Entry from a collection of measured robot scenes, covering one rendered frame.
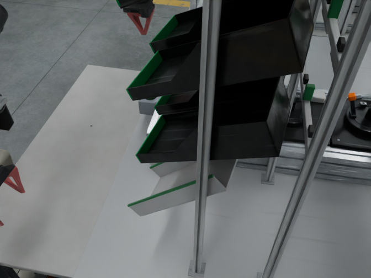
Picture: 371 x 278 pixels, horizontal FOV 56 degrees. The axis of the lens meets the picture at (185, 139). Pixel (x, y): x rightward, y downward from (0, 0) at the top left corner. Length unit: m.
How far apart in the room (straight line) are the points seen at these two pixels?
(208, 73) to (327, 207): 0.73
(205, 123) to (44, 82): 2.68
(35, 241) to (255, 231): 0.59
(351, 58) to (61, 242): 0.83
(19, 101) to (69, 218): 2.04
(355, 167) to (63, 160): 0.91
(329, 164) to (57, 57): 2.77
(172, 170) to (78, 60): 2.53
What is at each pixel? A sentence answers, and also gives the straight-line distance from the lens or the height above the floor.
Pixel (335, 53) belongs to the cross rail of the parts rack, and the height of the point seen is 1.47.
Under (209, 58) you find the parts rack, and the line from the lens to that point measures 0.46.
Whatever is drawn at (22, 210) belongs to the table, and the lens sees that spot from 1.13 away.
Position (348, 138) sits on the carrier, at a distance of 1.17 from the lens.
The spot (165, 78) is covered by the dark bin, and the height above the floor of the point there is 1.37.
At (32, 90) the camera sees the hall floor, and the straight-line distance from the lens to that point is 3.10.
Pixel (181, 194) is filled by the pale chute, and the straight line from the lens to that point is 0.73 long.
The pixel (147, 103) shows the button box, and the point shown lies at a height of 0.95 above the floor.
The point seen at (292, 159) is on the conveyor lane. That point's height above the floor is 0.93.
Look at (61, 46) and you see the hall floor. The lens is 3.61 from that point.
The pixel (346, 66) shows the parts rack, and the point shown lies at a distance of 0.47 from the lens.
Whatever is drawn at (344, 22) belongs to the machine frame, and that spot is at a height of 0.92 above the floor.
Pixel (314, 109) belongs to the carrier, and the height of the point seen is 0.97.
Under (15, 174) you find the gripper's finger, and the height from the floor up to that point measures 1.06.
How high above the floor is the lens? 1.72
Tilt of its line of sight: 45 degrees down
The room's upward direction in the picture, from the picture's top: straight up
